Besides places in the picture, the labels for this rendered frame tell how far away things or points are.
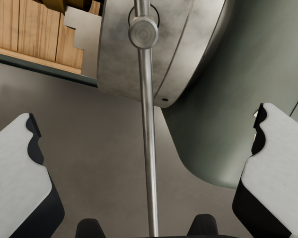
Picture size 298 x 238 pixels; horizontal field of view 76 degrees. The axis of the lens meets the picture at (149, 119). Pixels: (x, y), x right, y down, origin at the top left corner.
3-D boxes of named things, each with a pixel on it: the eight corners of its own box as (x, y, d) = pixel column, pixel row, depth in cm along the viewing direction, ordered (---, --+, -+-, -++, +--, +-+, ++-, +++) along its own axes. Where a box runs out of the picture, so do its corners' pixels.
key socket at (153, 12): (129, 3, 22) (127, 4, 20) (157, 1, 22) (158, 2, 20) (131, 33, 24) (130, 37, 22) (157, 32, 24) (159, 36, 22)
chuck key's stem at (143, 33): (134, 8, 23) (126, 18, 13) (152, 7, 23) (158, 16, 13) (135, 28, 24) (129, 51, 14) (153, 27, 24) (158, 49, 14)
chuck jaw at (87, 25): (132, 25, 32) (116, 93, 36) (132, 29, 37) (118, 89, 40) (65, 4, 31) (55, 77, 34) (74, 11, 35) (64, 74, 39)
